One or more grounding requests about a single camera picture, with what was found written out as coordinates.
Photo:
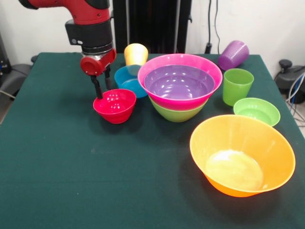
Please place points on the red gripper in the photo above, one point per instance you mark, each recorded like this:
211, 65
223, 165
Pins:
97, 64

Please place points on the small blue bowl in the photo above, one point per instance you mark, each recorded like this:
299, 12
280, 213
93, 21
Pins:
128, 81

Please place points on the small red bowl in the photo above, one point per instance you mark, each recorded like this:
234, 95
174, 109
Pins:
116, 109

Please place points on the yellow cup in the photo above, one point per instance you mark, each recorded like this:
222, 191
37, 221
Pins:
135, 55

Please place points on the large pink bowl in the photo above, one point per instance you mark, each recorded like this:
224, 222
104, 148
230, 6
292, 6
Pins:
152, 66

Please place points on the purple bowl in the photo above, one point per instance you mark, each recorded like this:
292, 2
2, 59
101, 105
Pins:
178, 83

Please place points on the medium green bowl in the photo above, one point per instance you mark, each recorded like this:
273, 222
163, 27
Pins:
178, 115

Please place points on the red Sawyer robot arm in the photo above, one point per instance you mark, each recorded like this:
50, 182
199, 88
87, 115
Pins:
90, 23

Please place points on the black robot column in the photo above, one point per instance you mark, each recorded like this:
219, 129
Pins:
152, 23

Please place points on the dark green tablecloth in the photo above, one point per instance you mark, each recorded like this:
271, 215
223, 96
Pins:
95, 167

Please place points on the purple cup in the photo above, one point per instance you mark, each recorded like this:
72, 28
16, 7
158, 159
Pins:
233, 56

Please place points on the green cup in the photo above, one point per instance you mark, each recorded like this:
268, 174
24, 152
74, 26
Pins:
237, 88

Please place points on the small green bowl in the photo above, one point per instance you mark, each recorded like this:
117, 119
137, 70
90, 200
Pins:
257, 112

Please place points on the large orange bowl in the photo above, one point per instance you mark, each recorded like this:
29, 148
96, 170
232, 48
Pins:
241, 157

